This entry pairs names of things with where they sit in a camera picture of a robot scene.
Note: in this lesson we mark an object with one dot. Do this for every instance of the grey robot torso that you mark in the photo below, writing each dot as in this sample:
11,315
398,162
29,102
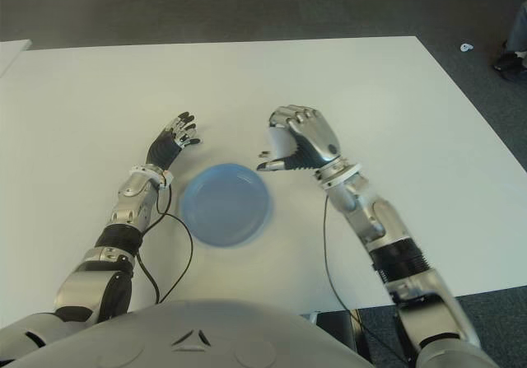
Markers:
197,335

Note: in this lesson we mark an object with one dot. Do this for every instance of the small white floor scrap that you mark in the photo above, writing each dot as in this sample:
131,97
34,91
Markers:
466,48

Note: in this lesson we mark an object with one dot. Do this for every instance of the blue plastic plate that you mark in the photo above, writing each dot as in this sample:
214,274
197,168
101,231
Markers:
226,205

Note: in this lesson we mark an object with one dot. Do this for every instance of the white side table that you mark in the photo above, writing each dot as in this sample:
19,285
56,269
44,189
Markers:
12,55

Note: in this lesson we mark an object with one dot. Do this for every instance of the person's shoe and leg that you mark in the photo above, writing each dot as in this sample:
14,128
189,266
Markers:
516,34

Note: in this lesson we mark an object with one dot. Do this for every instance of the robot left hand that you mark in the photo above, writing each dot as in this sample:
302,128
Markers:
164,150

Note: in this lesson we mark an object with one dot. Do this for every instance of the black stand under table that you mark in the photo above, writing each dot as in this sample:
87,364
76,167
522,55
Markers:
339,329

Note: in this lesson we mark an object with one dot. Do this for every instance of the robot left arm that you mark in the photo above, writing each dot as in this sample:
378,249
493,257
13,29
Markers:
129,203

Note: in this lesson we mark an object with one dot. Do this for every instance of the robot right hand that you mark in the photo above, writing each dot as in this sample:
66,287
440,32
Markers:
315,137

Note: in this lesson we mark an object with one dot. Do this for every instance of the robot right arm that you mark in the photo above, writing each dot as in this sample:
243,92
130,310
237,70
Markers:
395,252

